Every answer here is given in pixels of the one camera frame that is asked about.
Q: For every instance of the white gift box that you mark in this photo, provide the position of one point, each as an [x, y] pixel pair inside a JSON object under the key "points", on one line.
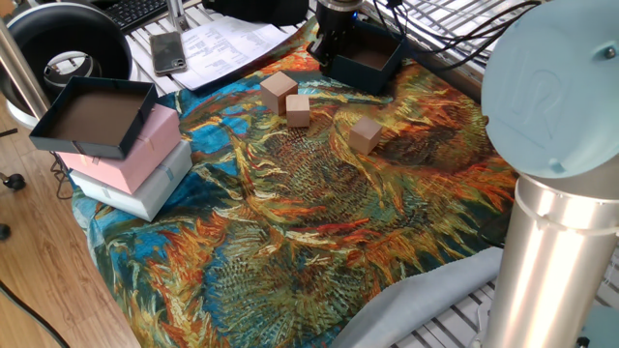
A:
{"points": [[155, 193]]}

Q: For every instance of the black computer keyboard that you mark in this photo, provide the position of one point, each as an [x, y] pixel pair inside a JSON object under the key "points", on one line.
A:
{"points": [[138, 12]]}

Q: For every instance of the black round bin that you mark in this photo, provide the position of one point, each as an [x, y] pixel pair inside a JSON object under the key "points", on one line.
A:
{"points": [[97, 38]]}

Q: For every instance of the dark smartphone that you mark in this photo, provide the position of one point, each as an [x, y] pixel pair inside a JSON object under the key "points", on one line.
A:
{"points": [[168, 53]]}

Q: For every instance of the silver metal pole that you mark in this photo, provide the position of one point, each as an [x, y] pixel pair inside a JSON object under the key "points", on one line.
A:
{"points": [[19, 67]]}

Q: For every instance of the silver metal post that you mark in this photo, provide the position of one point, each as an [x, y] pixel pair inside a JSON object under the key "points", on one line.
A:
{"points": [[176, 14]]}

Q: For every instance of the pink gift box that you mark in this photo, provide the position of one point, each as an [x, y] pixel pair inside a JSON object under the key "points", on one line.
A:
{"points": [[145, 150]]}

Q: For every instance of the black caster wheel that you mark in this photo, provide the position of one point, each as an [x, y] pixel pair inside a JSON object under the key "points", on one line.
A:
{"points": [[14, 182], [4, 232]]}

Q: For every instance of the dark blue gift box lid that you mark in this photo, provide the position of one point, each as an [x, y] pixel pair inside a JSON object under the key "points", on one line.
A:
{"points": [[97, 116]]}

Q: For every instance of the printed white paper sheet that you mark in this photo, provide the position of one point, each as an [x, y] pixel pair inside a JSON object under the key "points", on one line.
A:
{"points": [[227, 48]]}

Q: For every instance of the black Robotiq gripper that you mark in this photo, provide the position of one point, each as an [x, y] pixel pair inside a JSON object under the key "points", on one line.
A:
{"points": [[336, 26]]}

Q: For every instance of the silver grey UR5 robot arm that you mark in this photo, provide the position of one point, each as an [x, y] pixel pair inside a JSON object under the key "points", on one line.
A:
{"points": [[551, 270]]}

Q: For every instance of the sunflower painting print cloth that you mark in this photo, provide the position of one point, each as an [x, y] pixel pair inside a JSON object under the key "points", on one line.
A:
{"points": [[290, 203]]}

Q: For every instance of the light wooden cube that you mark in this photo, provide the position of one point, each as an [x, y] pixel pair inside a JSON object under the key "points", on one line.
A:
{"points": [[278, 89], [365, 135], [298, 112]]}

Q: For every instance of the dark blue gift box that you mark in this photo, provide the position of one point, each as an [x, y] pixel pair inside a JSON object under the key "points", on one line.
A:
{"points": [[367, 75]]}

